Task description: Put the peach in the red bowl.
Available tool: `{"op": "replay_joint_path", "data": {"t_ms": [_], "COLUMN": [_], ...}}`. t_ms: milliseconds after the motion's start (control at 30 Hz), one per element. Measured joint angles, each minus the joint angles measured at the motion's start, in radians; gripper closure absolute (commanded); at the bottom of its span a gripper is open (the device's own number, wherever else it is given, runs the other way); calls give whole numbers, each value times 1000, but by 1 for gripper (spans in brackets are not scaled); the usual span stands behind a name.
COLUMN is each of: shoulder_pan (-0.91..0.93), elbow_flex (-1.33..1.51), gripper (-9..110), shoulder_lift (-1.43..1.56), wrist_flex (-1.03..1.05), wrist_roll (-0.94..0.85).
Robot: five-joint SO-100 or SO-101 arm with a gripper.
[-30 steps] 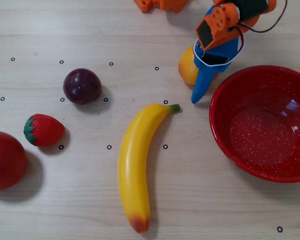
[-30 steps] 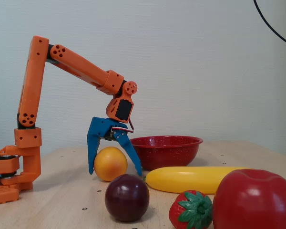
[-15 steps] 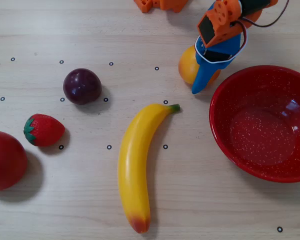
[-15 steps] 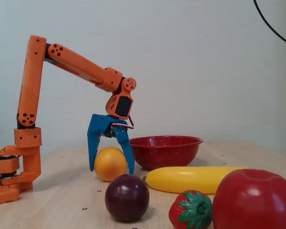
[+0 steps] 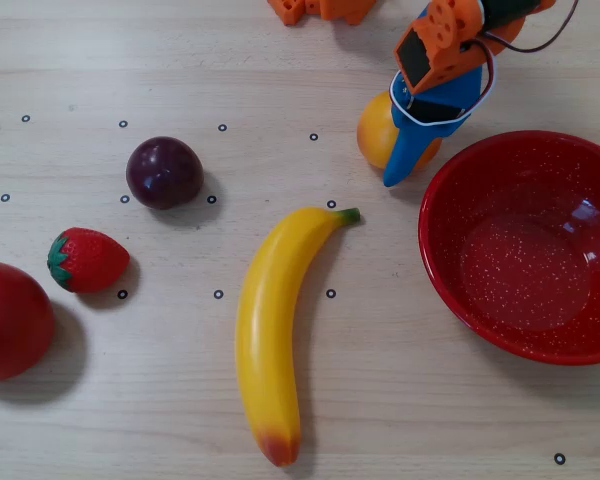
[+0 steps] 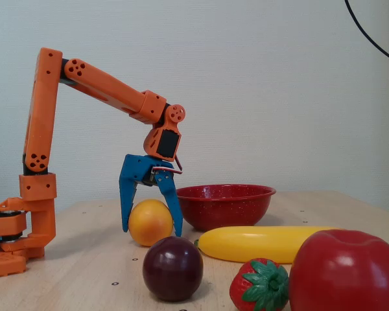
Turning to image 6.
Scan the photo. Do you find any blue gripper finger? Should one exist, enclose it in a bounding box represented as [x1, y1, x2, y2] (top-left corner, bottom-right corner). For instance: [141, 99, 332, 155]
[119, 177, 138, 233]
[153, 169, 184, 238]

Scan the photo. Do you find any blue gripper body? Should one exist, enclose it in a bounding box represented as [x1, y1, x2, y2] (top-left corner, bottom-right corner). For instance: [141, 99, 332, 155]
[119, 154, 176, 187]

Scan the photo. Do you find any orange toy peach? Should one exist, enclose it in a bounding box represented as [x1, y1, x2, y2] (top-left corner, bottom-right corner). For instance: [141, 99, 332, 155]
[128, 199, 174, 248]

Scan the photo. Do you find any red speckled enamel bowl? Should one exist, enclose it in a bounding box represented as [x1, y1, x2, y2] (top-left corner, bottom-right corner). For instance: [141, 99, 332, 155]
[176, 184, 277, 232]

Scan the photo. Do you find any dark purple toy plum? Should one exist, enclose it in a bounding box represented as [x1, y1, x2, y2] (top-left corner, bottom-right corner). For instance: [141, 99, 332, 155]
[142, 236, 204, 302]

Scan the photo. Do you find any yellow toy banana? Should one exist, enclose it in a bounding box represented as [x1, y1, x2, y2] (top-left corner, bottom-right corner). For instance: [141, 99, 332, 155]
[194, 225, 337, 264]

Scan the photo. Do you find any red toy strawberry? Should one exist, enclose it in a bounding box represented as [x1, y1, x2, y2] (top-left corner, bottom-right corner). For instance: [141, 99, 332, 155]
[229, 258, 290, 311]

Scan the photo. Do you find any red toy apple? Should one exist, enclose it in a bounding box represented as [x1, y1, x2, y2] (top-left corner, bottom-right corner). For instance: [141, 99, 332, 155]
[288, 229, 389, 311]

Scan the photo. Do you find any red white black servo wire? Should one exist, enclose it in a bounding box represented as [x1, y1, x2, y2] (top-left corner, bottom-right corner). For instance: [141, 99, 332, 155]
[151, 154, 184, 175]

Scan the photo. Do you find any black hanging cable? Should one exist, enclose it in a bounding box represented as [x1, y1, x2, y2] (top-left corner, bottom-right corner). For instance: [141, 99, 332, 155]
[344, 0, 389, 65]

